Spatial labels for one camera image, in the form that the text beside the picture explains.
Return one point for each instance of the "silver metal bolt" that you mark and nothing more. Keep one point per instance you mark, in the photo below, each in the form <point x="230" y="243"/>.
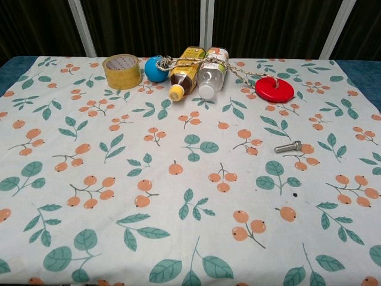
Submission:
<point x="287" y="147"/>

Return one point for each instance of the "floral print tablecloth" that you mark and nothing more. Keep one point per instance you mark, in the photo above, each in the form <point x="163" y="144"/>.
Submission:
<point x="184" y="208"/>

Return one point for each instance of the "tea bottle yellow cap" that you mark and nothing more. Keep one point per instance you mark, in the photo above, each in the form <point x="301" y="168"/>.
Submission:
<point x="183" y="76"/>

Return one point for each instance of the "clear bottle white cap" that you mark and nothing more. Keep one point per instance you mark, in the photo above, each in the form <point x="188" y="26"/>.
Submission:
<point x="211" y="78"/>

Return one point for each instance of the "blue round cap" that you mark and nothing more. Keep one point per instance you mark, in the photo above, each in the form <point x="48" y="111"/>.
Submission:
<point x="154" y="71"/>

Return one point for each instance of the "red plastic disc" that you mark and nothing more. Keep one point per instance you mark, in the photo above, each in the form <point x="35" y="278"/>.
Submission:
<point x="272" y="90"/>

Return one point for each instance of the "clear packing tape roll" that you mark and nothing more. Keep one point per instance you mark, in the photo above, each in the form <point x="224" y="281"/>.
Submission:
<point x="122" y="74"/>

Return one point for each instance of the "dark folding screen panel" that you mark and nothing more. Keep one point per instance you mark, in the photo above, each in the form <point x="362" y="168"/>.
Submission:
<point x="268" y="26"/>
<point x="366" y="29"/>
<point x="35" y="26"/>
<point x="143" y="26"/>

